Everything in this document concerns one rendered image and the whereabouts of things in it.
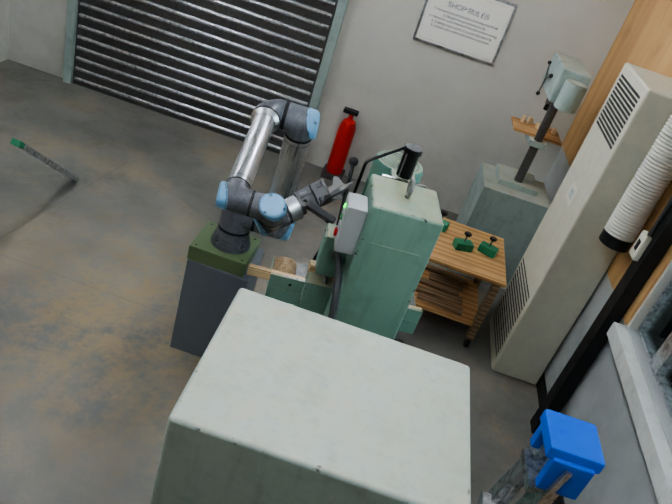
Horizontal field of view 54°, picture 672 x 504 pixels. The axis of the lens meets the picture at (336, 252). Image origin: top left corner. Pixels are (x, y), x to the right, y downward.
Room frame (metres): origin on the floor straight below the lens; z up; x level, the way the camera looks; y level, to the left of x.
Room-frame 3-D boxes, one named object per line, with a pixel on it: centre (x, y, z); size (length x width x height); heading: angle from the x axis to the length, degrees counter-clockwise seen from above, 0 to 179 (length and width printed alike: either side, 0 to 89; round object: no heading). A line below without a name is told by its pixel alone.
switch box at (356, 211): (1.76, -0.01, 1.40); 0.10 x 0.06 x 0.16; 8
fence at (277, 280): (2.06, -0.09, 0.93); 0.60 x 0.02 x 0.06; 98
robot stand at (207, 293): (2.62, 0.49, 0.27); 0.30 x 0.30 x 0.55; 0
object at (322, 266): (1.86, 0.01, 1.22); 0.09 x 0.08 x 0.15; 8
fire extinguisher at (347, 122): (5.02, 0.24, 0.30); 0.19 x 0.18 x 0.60; 0
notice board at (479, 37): (5.11, -0.34, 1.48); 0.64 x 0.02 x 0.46; 90
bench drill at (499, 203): (4.34, -1.04, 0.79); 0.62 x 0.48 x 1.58; 1
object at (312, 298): (1.89, 0.02, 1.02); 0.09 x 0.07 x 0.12; 98
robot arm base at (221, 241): (2.62, 0.49, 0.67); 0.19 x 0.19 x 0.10
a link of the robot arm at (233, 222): (2.63, 0.48, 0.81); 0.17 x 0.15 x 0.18; 95
